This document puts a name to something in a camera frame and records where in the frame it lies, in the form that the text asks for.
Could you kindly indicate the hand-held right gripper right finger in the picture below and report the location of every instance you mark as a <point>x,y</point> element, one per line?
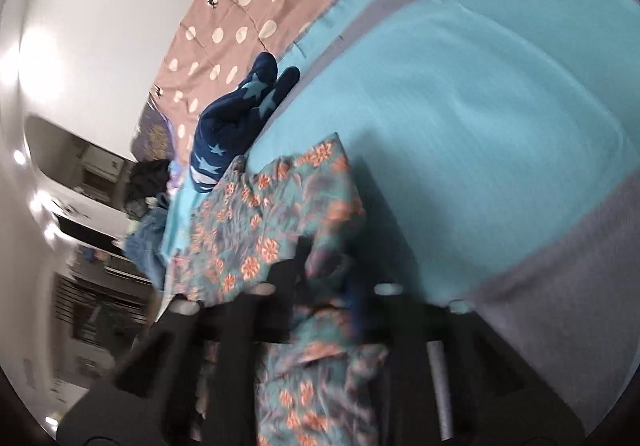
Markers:
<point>357,308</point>

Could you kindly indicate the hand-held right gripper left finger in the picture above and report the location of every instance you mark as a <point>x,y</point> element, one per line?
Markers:
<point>287,276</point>

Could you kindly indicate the floral teal cloth garment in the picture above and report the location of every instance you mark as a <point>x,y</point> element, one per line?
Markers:
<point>250,226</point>

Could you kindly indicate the navy star print garment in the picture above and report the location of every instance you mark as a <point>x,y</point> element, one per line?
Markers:
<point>230,121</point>

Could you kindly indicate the blue cloth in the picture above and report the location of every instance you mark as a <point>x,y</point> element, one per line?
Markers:
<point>145,246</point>

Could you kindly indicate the dark cloth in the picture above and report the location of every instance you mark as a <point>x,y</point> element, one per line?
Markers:
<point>147,183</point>

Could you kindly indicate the dark slatted furniture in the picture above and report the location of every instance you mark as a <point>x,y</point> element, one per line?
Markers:
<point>100,316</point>

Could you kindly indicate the purple printed pillow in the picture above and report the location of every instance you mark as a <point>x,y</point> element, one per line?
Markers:
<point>155,131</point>

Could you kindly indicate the teal and grey blanket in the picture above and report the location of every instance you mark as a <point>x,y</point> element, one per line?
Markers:
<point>475,101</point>

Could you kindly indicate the brown polka dot bedsheet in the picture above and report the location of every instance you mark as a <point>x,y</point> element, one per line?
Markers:
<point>240,11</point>

